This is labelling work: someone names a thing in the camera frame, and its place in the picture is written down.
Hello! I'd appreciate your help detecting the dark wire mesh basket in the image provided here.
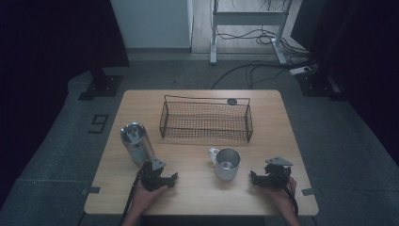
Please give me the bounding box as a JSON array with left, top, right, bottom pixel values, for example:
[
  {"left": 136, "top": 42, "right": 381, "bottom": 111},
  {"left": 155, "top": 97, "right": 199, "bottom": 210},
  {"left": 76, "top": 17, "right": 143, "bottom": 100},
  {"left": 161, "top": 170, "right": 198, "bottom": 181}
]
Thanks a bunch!
[{"left": 158, "top": 94, "right": 254, "bottom": 143}]

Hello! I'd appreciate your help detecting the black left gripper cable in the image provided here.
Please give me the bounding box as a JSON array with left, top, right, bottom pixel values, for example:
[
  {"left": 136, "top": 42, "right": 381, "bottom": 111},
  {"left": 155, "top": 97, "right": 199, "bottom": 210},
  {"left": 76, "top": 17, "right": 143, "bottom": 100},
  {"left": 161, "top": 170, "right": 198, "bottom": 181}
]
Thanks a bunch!
[{"left": 120, "top": 160, "right": 152, "bottom": 226}]

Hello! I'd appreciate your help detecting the white desk frame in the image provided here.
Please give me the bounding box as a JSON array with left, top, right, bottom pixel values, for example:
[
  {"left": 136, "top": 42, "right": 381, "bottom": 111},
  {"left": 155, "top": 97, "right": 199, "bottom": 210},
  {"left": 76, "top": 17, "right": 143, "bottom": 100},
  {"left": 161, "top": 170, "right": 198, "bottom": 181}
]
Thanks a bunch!
[{"left": 209, "top": 0, "right": 295, "bottom": 66}]

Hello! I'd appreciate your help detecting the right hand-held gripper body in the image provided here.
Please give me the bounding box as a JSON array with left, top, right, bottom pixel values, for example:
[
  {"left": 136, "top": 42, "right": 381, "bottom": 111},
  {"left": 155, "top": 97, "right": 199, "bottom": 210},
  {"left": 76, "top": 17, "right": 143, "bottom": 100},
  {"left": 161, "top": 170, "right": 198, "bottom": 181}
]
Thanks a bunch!
[{"left": 263, "top": 155, "right": 295, "bottom": 191}]

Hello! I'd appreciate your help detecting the tangle of floor cables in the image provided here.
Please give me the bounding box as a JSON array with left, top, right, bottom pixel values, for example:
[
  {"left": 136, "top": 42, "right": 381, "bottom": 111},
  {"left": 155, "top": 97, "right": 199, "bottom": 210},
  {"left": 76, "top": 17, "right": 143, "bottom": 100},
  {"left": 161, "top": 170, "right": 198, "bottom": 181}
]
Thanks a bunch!
[{"left": 211, "top": 26, "right": 316, "bottom": 90}]

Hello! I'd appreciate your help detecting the white power strip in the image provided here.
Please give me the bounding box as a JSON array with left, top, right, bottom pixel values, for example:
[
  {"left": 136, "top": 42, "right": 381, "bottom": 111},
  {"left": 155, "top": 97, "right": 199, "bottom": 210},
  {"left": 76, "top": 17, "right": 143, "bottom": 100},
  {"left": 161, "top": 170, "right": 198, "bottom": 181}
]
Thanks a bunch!
[{"left": 289, "top": 65, "right": 313, "bottom": 76}]

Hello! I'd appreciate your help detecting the stainless steel tumbler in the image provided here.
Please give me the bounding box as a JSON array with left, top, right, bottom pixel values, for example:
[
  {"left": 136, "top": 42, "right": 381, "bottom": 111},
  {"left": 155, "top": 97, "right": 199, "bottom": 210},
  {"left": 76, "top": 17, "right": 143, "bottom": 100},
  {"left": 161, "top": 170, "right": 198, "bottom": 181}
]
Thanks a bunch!
[{"left": 120, "top": 121, "right": 157, "bottom": 168}]

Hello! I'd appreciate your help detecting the white cabinet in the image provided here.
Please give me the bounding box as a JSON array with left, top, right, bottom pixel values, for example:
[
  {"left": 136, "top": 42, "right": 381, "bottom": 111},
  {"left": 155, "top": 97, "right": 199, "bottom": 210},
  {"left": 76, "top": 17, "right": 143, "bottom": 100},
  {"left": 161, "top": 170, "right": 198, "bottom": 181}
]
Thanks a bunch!
[{"left": 109, "top": 0, "right": 195, "bottom": 50}]

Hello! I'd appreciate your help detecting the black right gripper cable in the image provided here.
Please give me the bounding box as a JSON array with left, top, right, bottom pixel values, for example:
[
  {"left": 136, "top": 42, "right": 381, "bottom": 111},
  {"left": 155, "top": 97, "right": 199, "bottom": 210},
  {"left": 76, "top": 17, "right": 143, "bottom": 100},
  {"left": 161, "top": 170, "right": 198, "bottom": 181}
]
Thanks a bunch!
[{"left": 273, "top": 174, "right": 299, "bottom": 218}]

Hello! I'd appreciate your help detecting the person's left hand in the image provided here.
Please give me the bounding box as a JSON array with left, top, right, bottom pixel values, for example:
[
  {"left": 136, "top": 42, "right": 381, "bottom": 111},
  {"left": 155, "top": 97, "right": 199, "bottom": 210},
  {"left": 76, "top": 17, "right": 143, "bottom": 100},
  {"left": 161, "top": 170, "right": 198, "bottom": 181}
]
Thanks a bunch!
[{"left": 133, "top": 184, "right": 169, "bottom": 217}]

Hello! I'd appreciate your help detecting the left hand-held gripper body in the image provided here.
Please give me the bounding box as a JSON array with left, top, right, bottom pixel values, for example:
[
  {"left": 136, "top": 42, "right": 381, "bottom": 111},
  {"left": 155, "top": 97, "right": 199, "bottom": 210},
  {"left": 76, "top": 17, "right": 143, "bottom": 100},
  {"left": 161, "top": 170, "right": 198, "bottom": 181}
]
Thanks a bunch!
[{"left": 139, "top": 157, "right": 168, "bottom": 192}]

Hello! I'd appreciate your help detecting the steel mug with white handle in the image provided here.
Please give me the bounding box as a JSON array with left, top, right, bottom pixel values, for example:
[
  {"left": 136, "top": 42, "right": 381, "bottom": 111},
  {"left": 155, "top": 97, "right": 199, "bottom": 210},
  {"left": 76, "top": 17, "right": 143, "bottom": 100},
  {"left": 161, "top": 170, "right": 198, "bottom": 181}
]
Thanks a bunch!
[{"left": 208, "top": 146, "right": 242, "bottom": 182}]

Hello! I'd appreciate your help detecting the black stand base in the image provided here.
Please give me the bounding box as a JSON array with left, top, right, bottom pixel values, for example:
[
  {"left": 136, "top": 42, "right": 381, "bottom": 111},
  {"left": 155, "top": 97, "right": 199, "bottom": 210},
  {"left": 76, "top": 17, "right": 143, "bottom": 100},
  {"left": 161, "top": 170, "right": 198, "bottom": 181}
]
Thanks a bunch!
[
  {"left": 295, "top": 70, "right": 346, "bottom": 102},
  {"left": 77, "top": 67, "right": 124, "bottom": 102}
]

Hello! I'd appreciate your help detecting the dark curtain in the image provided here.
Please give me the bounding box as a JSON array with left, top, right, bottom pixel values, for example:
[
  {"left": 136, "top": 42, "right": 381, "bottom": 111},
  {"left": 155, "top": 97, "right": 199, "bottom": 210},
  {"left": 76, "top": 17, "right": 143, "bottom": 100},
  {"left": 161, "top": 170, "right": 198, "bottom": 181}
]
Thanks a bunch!
[
  {"left": 0, "top": 0, "right": 131, "bottom": 202},
  {"left": 291, "top": 0, "right": 399, "bottom": 168}
]

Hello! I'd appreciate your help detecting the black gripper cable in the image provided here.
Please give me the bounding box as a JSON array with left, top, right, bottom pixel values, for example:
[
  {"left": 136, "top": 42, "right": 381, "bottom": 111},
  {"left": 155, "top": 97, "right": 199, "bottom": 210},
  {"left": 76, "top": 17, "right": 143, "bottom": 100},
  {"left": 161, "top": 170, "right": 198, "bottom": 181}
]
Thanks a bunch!
[
  {"left": 120, "top": 160, "right": 152, "bottom": 226},
  {"left": 273, "top": 174, "right": 299, "bottom": 218}
]

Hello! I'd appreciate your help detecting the person's right hand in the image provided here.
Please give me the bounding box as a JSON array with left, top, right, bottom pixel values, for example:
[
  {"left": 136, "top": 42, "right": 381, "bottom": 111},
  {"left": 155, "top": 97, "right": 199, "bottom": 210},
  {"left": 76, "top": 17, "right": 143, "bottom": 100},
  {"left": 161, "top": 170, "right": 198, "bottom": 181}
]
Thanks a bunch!
[{"left": 265, "top": 176, "right": 299, "bottom": 216}]

